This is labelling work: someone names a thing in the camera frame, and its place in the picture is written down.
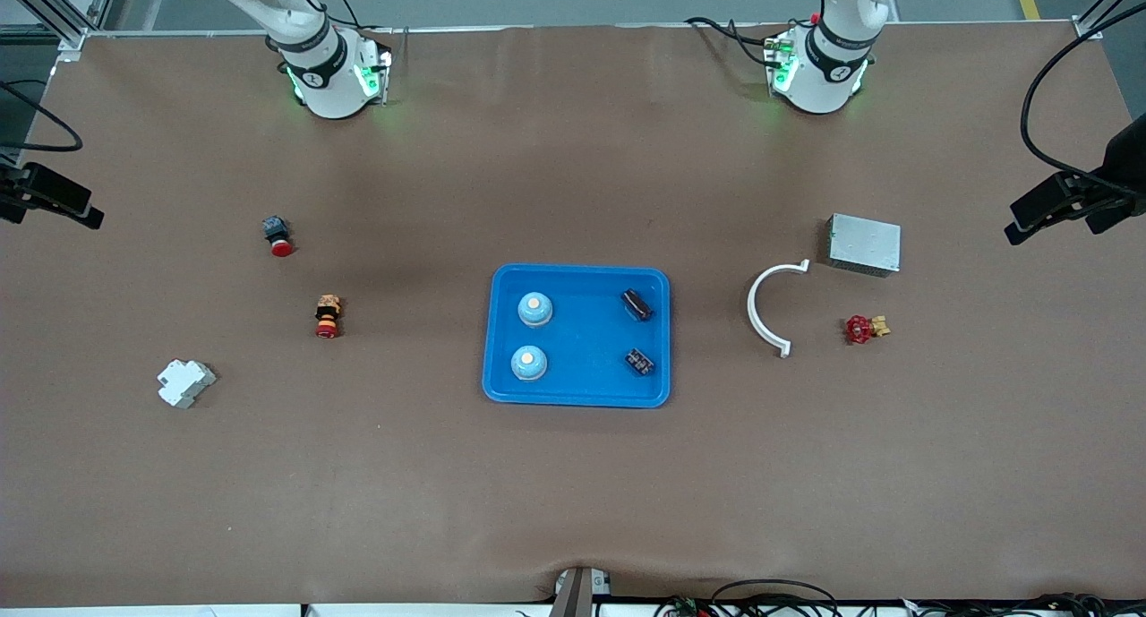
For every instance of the silver metal box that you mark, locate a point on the silver metal box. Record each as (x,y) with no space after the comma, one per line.
(864,244)

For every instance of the red yellow emergency button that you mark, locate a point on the red yellow emergency button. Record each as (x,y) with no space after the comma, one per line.
(329,317)

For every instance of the green terminal plug connector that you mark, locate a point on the green terminal plug connector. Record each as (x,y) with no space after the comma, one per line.
(688,608)

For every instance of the blue plastic tray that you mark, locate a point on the blue plastic tray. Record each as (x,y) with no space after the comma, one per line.
(582,339)

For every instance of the small black terminal block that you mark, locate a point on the small black terminal block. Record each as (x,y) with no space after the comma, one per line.
(639,363)

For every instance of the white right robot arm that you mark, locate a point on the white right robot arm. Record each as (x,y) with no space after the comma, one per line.
(327,80)

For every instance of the red button black switch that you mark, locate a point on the red button black switch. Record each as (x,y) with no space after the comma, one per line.
(278,234)

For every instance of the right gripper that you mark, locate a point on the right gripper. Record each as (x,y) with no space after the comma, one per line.
(18,189)

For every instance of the white curved plastic clamp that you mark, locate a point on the white curved plastic clamp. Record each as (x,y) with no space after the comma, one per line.
(752,311)

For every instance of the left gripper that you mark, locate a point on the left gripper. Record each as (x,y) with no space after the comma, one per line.
(1113,191)

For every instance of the dark brown electrolytic capacitor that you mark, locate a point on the dark brown electrolytic capacitor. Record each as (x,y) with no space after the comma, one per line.
(637,304)

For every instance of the white DIN rail breaker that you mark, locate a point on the white DIN rail breaker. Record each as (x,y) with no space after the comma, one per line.
(186,384)

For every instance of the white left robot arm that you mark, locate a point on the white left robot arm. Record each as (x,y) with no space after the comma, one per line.
(828,80)

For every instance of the aluminium frame post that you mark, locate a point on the aluminium frame post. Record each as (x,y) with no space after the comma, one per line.
(70,39)
(1088,29)

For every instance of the blue dome bell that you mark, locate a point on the blue dome bell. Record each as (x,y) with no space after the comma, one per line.
(528,364)
(534,309)

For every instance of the grey brown mount bracket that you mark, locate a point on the grey brown mount bracket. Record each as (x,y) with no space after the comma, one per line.
(573,595)

